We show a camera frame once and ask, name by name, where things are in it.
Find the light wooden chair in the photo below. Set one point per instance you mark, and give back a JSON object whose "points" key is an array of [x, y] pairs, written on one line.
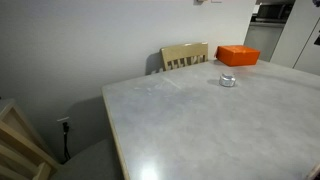
{"points": [[184, 53]]}

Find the wooden slatted chair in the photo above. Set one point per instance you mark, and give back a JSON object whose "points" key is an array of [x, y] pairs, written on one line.
{"points": [[20, 146]]}

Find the silver round container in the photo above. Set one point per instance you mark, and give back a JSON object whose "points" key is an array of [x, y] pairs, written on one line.
{"points": [[227, 83]]}

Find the grey kitchen counter cabinet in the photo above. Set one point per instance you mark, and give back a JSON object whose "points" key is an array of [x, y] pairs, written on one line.
{"points": [[264, 38]]}

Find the orange box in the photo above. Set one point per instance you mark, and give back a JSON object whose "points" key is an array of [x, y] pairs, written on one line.
{"points": [[237, 55]]}

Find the black microwave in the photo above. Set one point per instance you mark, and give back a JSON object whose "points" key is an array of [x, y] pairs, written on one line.
{"points": [[274, 11]]}

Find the white wall outlet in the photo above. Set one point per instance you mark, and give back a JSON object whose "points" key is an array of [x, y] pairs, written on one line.
{"points": [[62, 119]]}

